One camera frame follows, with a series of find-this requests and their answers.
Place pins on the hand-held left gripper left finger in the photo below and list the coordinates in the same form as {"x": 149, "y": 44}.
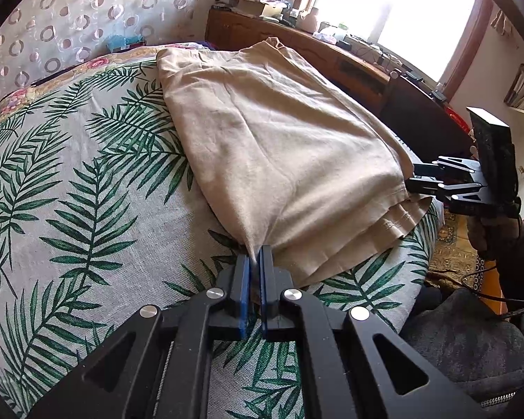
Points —
{"x": 243, "y": 297}

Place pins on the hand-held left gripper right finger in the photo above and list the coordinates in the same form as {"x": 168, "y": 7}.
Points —
{"x": 265, "y": 292}

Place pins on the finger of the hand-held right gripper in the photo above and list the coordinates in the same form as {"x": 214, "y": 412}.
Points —
{"x": 441, "y": 187}
{"x": 449, "y": 166}

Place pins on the beige printed t-shirt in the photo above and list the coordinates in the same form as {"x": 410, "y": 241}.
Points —
{"x": 279, "y": 152}

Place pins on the person's right forearm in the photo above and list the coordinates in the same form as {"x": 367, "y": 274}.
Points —
{"x": 522, "y": 262}

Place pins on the person's right hand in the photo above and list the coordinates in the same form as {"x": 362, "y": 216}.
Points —
{"x": 489, "y": 235}

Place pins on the dark wooden board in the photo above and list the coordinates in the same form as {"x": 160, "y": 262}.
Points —
{"x": 423, "y": 113}

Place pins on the patterned floor rug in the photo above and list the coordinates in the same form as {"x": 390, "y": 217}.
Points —
{"x": 452, "y": 244}

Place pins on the person's grey jacket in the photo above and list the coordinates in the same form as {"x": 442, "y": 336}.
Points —
{"x": 467, "y": 349}

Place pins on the window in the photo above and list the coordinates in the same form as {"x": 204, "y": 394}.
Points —
{"x": 388, "y": 13}

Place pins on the leaf print bedsheet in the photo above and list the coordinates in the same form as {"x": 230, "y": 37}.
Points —
{"x": 91, "y": 209}

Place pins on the brown wooden cabinet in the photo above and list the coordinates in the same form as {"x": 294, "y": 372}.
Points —
{"x": 314, "y": 52}

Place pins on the white plastic bag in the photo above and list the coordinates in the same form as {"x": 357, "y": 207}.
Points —
{"x": 327, "y": 35}

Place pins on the pink kettle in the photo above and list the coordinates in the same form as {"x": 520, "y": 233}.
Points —
{"x": 309, "y": 19}

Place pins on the cardboard box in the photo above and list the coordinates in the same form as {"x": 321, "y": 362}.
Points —
{"x": 257, "y": 6}

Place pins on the floral quilt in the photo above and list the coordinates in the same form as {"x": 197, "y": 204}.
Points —
{"x": 87, "y": 70}

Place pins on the blue plastic bag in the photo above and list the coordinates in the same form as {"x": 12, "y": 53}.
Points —
{"x": 124, "y": 42}

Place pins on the circle pattern sheer curtain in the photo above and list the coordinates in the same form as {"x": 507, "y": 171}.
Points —
{"x": 70, "y": 8}

